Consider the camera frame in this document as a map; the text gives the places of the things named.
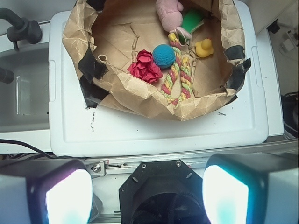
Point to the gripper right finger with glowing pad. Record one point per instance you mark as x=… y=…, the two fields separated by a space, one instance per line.
x=254 y=188

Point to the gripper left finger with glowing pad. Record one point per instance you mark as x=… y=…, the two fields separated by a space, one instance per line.
x=50 y=191

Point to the crumpled red paper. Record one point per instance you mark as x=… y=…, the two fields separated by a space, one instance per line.
x=144 y=68

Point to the white plastic lid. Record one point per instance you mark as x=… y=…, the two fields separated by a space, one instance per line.
x=78 y=131

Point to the grey sink basin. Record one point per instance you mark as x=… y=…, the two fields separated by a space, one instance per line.
x=24 y=101

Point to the yellow rubber duck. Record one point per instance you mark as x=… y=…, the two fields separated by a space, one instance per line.
x=204 y=48

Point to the brown paper bag nest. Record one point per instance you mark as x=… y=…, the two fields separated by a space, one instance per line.
x=103 y=38

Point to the blue knitted ball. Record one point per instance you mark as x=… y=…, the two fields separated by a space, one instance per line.
x=163 y=56

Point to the grey faucet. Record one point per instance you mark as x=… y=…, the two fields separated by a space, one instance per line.
x=21 y=28

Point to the green foam block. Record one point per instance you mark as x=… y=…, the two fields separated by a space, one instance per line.
x=192 y=21

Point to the pink plush toy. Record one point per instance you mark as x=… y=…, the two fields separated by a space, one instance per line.
x=170 y=16

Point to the black octagonal mount plate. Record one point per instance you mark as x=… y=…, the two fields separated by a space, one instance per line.
x=162 y=192

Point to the multicolour rope toy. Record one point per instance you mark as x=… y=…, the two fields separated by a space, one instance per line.
x=180 y=67

